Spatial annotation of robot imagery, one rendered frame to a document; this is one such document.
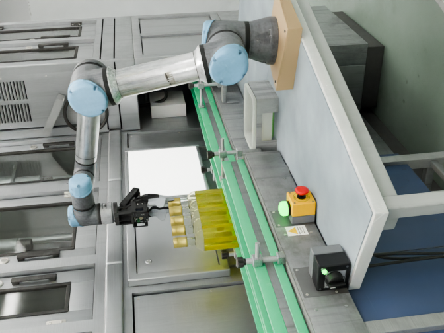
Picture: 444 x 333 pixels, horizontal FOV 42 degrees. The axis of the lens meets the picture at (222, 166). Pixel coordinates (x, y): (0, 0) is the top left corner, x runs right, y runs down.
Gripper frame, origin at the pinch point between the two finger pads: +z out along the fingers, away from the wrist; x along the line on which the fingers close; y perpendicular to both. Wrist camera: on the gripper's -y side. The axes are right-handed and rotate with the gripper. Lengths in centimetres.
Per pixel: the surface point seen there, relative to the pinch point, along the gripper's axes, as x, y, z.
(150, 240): -12.0, 5.2, -8.4
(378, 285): 20, 66, 49
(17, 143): -24, -85, -68
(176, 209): 2.3, 6.8, 1.6
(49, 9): -62, -361, -81
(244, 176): 14.7, 7.8, 25.0
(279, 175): 16.9, 11.7, 36.0
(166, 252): -11.1, 13.3, -3.3
